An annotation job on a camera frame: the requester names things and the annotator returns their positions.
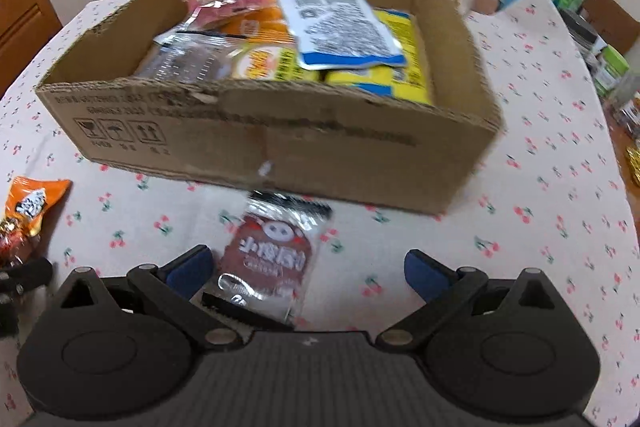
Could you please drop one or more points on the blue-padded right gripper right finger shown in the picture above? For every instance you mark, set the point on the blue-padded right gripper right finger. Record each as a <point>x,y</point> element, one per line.
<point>445,292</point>

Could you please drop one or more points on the maroon pig snack packet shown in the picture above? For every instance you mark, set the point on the maroon pig snack packet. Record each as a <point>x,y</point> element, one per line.
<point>262,277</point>

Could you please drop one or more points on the yellow snack packet in box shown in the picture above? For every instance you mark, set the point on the yellow snack packet in box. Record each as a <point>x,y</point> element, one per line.
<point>411,82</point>

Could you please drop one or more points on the orange brown snack packet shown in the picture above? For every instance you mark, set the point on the orange brown snack packet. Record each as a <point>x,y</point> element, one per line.
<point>27,202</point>

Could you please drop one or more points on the silver dark snack packet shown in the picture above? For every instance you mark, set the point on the silver dark snack packet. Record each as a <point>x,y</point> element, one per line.
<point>190,57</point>

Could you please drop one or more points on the wooden chair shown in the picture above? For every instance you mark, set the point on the wooden chair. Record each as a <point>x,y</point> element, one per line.
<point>614,25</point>
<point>26,26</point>

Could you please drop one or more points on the cardboard box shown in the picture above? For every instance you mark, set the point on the cardboard box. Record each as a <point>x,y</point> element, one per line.
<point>302,137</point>

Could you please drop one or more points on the cherry print tablecloth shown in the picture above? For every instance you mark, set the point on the cherry print tablecloth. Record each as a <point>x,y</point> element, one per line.
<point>548,195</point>

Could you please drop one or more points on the clear jar with pens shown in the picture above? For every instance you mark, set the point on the clear jar with pens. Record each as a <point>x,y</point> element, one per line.
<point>624,104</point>

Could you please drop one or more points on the green lid bottle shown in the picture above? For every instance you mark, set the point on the green lid bottle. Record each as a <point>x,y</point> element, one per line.
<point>611,68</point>

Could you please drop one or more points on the yellow cheese snack packet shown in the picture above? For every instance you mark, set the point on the yellow cheese snack packet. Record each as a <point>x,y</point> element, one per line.
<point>270,62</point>

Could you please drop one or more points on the dark lid glass jar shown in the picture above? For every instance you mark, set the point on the dark lid glass jar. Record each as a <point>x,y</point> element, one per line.
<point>582,32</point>

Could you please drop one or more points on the orange snack packet in box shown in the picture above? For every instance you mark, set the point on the orange snack packet in box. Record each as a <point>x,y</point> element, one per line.
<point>264,25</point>

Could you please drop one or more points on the wooden chair at left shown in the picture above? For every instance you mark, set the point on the wooden chair at left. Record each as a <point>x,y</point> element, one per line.
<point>26,26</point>

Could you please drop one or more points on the white blue snack packet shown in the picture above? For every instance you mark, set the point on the white blue snack packet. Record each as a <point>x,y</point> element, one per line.
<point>340,34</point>

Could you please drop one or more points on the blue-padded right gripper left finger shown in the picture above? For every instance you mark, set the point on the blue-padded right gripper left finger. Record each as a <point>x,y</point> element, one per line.
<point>166,292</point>

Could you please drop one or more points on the wooden chair at right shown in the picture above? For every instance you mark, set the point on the wooden chair at right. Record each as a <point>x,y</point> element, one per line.
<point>614,25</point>

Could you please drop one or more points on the gold ornament coaster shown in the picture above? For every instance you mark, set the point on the gold ornament coaster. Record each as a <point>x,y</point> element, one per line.
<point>633,161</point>

